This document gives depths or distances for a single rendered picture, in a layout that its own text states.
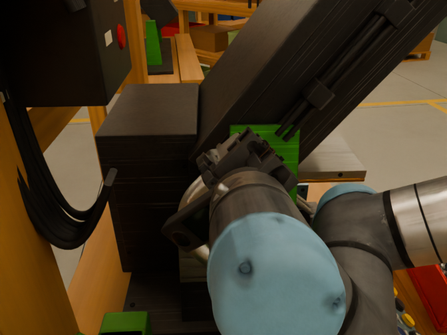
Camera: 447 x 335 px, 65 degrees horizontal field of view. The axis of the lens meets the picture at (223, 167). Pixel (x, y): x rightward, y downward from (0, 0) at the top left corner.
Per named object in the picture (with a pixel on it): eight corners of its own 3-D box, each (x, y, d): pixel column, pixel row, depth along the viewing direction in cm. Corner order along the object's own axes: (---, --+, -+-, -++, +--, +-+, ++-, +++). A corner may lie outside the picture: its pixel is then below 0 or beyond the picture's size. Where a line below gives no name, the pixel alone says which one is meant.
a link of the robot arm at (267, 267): (273, 407, 20) (174, 307, 18) (250, 290, 30) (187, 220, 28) (390, 330, 19) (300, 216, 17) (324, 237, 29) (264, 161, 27)
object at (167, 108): (204, 193, 105) (200, 82, 87) (204, 271, 79) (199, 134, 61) (142, 195, 104) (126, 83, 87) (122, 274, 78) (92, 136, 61)
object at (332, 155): (338, 147, 87) (340, 136, 86) (364, 183, 74) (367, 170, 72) (181, 151, 86) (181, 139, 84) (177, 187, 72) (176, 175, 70)
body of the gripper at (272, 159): (287, 165, 45) (314, 197, 33) (238, 210, 46) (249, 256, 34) (245, 123, 43) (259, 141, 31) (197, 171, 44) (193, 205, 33)
